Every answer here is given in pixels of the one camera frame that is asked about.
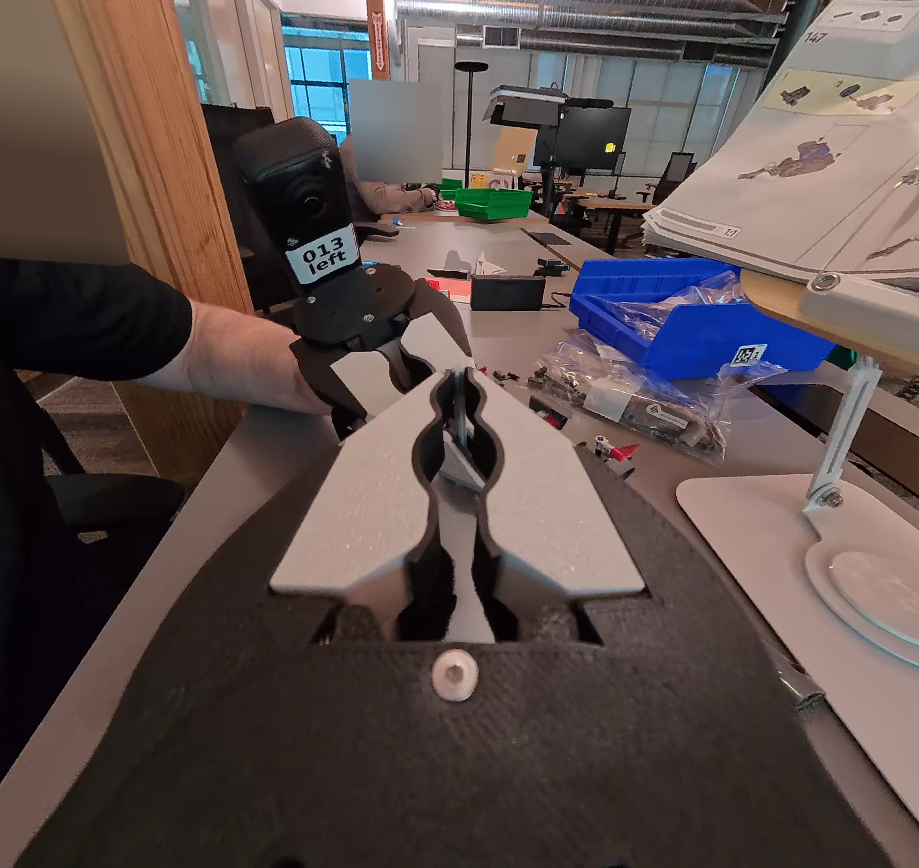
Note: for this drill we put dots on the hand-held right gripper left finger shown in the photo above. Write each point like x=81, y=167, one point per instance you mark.
x=359, y=523

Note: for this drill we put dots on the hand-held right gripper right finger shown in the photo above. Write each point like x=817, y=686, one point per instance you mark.
x=560, y=523

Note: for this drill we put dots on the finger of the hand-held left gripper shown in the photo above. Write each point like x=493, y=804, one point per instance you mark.
x=355, y=380
x=434, y=340

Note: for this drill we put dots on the light grey lego axle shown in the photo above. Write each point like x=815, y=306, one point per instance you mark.
x=458, y=416

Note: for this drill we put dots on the person's left forearm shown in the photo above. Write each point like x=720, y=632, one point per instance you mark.
x=215, y=351

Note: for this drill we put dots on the large lego vehicle assembly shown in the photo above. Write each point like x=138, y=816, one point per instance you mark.
x=610, y=446

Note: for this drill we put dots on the small red black lego piece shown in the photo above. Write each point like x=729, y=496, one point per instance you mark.
x=551, y=414

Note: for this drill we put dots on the clear bag with lego pieces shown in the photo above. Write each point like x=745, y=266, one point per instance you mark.
x=646, y=408

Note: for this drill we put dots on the lego instruction booklet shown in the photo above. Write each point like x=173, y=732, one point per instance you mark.
x=804, y=164

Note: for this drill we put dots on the person's left hand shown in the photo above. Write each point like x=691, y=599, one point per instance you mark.
x=301, y=380

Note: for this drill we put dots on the black box device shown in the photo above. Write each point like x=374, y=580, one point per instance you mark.
x=506, y=292

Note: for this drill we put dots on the green plastic bin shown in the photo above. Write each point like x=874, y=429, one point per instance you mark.
x=495, y=204

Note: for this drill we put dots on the black floor lamp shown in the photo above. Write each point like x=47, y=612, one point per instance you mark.
x=470, y=121

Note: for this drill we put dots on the white book stand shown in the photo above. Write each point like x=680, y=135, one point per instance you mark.
x=754, y=523

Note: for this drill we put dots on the blue bin with white tag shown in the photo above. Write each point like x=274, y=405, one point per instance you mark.
x=682, y=351

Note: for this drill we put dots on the black monitor on stand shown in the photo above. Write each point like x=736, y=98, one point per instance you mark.
x=592, y=139

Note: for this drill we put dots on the clear plastic bag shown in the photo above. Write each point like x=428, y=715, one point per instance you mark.
x=689, y=294

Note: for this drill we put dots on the person's black-clothed body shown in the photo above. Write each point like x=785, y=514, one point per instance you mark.
x=29, y=523

